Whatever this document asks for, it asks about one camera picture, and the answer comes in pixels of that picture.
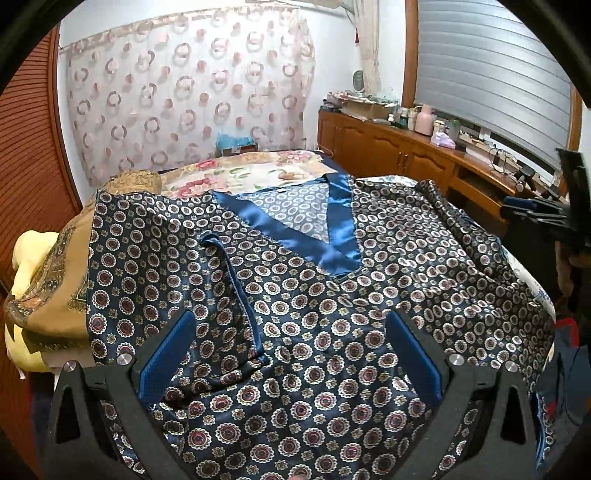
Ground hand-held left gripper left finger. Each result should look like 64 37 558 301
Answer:
44 310 204 480

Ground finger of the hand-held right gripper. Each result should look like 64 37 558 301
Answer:
502 196 573 232

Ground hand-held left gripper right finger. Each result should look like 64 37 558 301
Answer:
385 310 539 480

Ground navy medallion print satin shirt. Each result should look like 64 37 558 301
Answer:
85 175 557 480

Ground tan paisley cloth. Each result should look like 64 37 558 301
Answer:
4 215 99 366

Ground pink thermos bottle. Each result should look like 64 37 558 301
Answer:
416 105 435 136

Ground blue and red garment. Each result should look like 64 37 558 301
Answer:
534 318 591 464

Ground grey window blind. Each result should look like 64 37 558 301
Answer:
413 0 573 172

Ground pale yellow cushion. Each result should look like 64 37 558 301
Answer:
4 230 62 376

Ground long wooden cabinet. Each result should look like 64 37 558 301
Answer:
318 108 557 237

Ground open cardboard box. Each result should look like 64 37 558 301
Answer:
344 99 394 122

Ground floral pink rose blanket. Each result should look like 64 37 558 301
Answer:
157 150 343 200

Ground pile of papers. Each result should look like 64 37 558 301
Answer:
325 89 399 108

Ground blue lace covered box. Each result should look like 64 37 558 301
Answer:
216 130 259 158

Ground wooden louvred wardrobe door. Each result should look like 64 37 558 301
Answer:
0 25 88 480

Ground beige tied curtain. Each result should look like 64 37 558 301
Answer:
342 0 385 95

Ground sheer circle print curtain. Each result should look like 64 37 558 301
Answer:
59 10 317 188

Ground wooden window frame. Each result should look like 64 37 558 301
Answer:
400 0 584 186

